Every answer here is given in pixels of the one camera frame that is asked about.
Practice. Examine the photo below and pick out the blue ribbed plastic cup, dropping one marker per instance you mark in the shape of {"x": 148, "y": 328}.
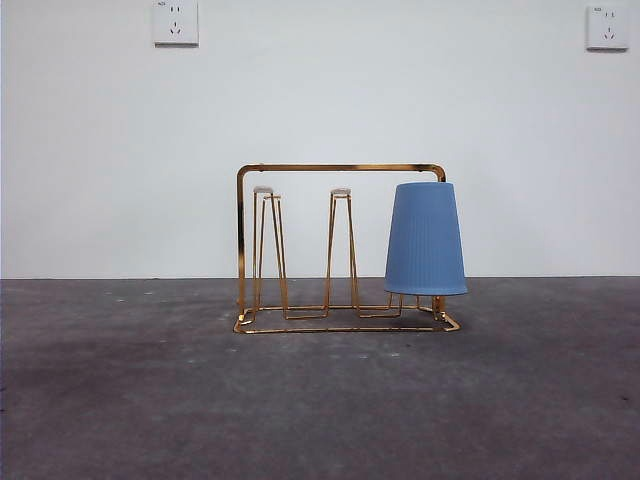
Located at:
{"x": 425, "y": 240}

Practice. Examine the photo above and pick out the white wall socket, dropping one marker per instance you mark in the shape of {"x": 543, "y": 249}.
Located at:
{"x": 176, "y": 25}
{"x": 607, "y": 29}

